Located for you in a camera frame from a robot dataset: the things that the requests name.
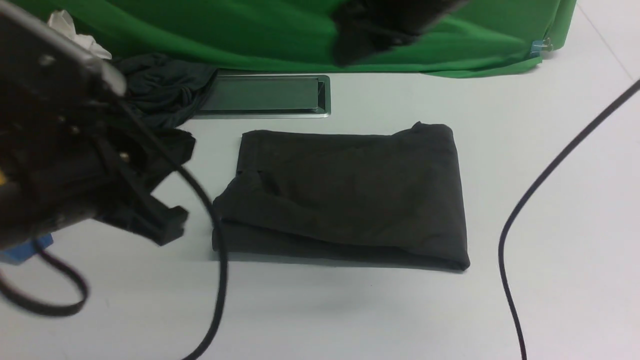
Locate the green backdrop cloth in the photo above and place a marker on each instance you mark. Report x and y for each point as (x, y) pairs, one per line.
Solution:
(484, 38)

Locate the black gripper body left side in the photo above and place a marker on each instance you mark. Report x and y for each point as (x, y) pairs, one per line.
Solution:
(55, 177)

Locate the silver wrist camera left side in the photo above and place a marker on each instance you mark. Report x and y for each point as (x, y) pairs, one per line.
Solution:
(46, 78)

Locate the dark teal crumpled shirt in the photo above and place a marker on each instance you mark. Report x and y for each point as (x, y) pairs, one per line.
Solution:
(165, 92)

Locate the dark gray long-sleeve shirt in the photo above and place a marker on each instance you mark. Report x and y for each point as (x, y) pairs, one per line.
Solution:
(383, 200)

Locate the left-side left gripper black finger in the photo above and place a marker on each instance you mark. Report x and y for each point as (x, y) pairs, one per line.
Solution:
(133, 208)

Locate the metal table cable hatch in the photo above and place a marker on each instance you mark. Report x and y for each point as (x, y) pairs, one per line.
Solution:
(268, 96)

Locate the blue crumpled shirt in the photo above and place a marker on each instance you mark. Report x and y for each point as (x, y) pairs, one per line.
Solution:
(23, 252)

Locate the blue binder clip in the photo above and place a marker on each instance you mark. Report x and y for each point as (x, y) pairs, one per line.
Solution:
(540, 47)

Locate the white crumpled shirt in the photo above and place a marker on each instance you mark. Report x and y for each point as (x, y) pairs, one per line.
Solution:
(63, 22)

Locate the black robot arm right side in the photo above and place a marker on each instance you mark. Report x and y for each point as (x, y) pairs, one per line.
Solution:
(365, 28)

